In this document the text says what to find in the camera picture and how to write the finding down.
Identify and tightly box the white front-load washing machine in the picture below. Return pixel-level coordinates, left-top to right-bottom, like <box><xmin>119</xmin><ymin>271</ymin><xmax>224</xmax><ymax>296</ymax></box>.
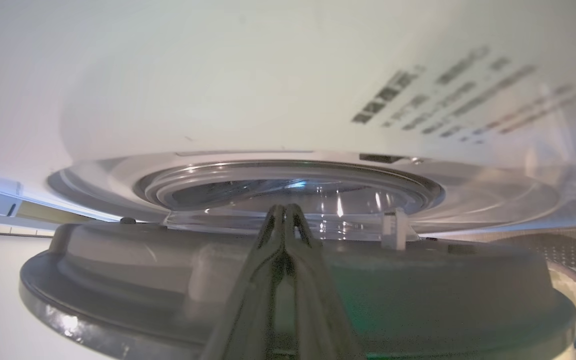
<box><xmin>0</xmin><ymin>0</ymin><xmax>576</xmax><ymax>238</ymax></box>

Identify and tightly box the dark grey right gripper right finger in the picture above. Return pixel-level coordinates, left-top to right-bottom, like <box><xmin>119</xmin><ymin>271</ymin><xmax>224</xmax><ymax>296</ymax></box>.
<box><xmin>286</xmin><ymin>204</ymin><xmax>361</xmax><ymax>360</ymax></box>

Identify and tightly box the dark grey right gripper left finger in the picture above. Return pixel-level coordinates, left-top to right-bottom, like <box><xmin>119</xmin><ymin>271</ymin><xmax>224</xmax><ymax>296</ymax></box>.
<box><xmin>200</xmin><ymin>204</ymin><xmax>289</xmax><ymax>360</ymax></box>

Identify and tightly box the washing machine door with glass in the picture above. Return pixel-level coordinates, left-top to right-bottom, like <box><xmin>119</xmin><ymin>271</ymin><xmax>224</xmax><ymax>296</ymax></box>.
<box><xmin>18</xmin><ymin>205</ymin><xmax>576</xmax><ymax>360</ymax></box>

